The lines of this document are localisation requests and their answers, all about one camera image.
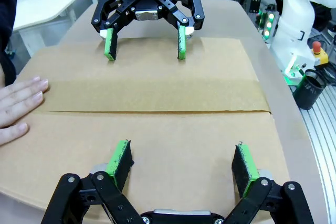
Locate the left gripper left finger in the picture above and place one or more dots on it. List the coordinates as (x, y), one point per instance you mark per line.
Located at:
(110, 197)

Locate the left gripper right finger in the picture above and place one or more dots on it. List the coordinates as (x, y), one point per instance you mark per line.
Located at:
(262, 203)

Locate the brown cardboard packing box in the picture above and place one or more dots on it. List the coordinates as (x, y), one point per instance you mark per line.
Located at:
(170, 134)

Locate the person's left forearm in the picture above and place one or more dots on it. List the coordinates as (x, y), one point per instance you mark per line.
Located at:
(5, 72)

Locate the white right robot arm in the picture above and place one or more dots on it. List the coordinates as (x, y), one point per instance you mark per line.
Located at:
(294, 11)

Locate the person's left hand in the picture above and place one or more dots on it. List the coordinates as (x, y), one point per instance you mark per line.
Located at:
(15, 103)

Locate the brown packing tape strip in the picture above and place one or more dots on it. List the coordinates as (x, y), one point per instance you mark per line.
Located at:
(157, 95)

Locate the white table with curved edge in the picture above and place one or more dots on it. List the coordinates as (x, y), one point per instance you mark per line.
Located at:
(52, 3)

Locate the signal light tower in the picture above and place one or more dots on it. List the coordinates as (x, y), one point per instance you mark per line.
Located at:
(267, 24)

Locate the black mesh pen cup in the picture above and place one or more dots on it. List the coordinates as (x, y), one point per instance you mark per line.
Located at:
(308, 90)

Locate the person in dark hoodie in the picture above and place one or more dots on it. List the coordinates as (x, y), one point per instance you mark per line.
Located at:
(8, 11)

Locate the red emergency stop button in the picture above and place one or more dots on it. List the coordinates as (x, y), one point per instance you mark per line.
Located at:
(318, 51)

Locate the aluminium profile rail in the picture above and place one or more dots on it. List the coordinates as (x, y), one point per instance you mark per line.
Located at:
(323, 142)

